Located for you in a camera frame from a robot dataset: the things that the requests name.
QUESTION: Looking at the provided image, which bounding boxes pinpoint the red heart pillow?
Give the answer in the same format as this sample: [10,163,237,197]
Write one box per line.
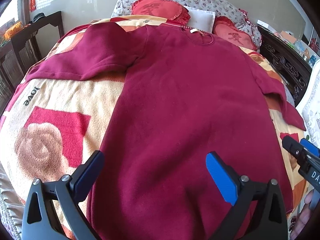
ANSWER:
[131,0,190,25]
[213,16,258,51]

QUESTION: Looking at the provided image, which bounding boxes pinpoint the person's right hand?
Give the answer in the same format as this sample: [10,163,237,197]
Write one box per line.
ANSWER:
[290,190,314,239]

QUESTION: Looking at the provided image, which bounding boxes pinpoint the orange red love blanket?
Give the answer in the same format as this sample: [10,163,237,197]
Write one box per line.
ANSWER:
[0,15,313,240]

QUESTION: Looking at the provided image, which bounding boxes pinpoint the orange basket on table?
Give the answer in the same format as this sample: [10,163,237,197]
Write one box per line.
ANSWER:
[4,21,23,40]

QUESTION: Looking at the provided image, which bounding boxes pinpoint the right red heart pillow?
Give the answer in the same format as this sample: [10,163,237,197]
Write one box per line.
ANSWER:
[213,16,258,51]

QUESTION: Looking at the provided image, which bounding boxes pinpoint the dark carved wooden cabinet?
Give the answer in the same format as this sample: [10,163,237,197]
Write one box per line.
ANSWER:
[258,26,312,105]

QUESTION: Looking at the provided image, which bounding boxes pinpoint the left red heart pillow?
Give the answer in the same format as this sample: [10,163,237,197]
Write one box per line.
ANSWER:
[131,0,190,25]

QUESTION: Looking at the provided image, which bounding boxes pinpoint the dark red sweater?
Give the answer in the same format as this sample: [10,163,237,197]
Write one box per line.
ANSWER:
[27,22,304,239]

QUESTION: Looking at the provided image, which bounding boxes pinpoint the white square pillow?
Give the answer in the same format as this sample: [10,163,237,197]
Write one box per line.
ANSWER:
[185,6,216,33]

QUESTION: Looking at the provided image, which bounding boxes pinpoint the floral bedding headboard roll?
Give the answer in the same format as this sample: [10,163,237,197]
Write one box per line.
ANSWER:
[111,0,262,48]

